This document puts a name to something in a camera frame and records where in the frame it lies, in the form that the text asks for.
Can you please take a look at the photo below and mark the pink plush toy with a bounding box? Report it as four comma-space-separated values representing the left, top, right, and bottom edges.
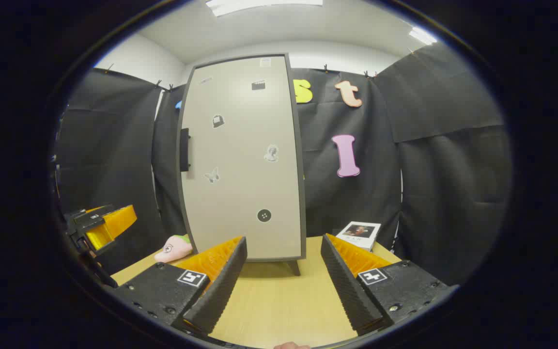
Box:
154, 235, 194, 264

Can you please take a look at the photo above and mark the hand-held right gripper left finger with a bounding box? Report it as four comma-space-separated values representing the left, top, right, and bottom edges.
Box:
114, 236, 248, 336

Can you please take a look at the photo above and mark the light grey cabinet door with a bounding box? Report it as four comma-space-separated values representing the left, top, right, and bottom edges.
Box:
177, 54, 305, 261

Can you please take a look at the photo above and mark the small ceiling light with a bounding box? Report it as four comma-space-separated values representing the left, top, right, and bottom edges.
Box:
409, 27, 438, 45

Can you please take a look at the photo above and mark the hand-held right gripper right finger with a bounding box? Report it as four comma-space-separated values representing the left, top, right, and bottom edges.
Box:
320, 234, 449, 336

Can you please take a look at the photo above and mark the white book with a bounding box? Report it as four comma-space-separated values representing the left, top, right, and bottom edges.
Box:
336, 221, 382, 252

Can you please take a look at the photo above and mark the black backdrop cloth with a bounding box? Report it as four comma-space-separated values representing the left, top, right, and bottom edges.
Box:
56, 41, 512, 286

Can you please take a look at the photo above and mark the long ceiling light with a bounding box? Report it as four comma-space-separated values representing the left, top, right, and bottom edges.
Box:
205, 0, 323, 17

